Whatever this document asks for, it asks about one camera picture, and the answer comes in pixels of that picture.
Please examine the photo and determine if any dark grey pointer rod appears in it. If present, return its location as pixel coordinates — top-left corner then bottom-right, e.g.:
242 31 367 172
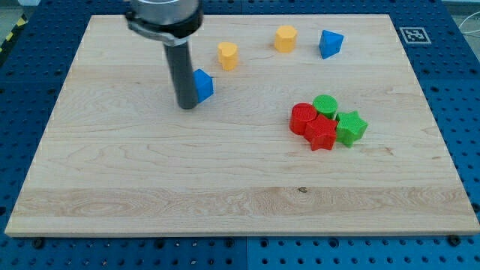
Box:
163 41 198 110

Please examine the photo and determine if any yellow hexagon block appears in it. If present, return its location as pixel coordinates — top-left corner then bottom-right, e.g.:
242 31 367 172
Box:
274 25 298 53

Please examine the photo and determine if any red cylinder block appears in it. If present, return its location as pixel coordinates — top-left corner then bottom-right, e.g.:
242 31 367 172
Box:
289 103 318 135

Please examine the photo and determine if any white fiducial marker tag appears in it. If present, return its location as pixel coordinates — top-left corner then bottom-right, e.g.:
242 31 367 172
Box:
399 26 431 44

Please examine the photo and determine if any yellow black hazard tape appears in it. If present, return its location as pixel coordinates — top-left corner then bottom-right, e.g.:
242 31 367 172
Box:
1 13 29 54

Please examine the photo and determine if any light wooden board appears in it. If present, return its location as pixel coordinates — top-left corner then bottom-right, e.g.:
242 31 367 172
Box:
5 14 479 237

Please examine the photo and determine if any green star block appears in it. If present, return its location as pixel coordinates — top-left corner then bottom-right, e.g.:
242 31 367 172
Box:
335 111 368 148

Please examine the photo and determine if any white cable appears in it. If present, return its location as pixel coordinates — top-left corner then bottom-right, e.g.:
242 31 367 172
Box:
457 10 480 39

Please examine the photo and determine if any red star block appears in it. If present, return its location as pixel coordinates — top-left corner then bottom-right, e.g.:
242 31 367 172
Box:
304 114 338 151

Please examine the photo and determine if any green cylinder block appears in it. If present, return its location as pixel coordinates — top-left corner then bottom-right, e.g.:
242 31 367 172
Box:
312 94 338 119

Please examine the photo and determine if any blue cube block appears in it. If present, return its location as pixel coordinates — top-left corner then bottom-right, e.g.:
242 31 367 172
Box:
193 69 214 103

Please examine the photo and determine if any yellow heart block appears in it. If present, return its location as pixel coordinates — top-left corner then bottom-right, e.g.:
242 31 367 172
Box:
217 41 239 71

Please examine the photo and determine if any blue triangle block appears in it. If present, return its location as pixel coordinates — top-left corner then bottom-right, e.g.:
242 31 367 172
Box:
319 30 344 59

